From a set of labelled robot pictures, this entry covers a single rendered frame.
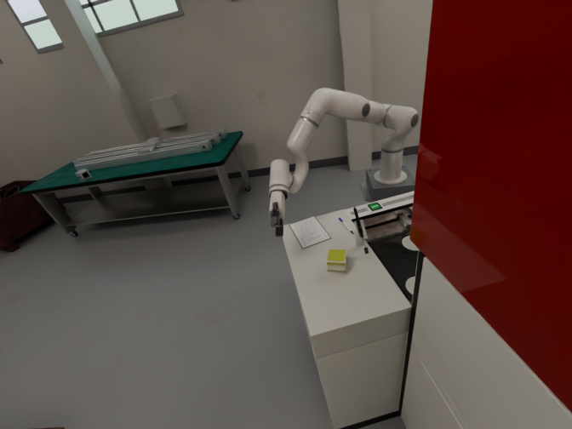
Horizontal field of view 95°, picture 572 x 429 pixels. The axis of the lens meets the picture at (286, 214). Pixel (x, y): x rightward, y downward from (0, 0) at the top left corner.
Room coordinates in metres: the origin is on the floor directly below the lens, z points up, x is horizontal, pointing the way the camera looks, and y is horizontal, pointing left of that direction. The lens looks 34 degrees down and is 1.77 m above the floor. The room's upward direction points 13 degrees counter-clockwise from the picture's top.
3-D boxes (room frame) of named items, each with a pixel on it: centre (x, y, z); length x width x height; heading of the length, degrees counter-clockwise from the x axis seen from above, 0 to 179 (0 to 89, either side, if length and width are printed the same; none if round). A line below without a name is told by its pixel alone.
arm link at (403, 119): (1.36, -0.71, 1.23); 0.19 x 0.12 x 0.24; 27
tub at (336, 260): (0.74, -0.16, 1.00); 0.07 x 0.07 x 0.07; 67
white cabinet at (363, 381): (0.82, -0.45, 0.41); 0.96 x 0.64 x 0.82; 93
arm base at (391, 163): (1.39, -0.69, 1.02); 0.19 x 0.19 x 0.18
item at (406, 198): (1.09, -0.58, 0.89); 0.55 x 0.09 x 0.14; 93
